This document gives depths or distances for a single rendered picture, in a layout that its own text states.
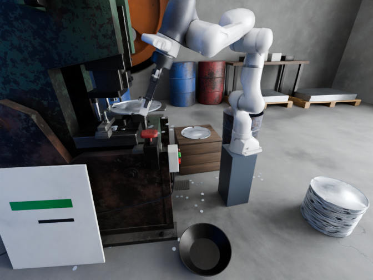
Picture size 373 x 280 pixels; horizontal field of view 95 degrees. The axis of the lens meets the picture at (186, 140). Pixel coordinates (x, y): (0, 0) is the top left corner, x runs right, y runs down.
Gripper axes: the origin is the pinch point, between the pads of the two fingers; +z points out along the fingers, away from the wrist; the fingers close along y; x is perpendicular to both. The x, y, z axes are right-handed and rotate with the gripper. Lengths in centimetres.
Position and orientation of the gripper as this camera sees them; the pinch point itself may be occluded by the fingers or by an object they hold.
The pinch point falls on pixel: (145, 106)
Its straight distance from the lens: 70.9
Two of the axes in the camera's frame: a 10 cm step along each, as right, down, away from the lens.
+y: -0.8, -4.4, 8.9
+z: -4.1, 8.3, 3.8
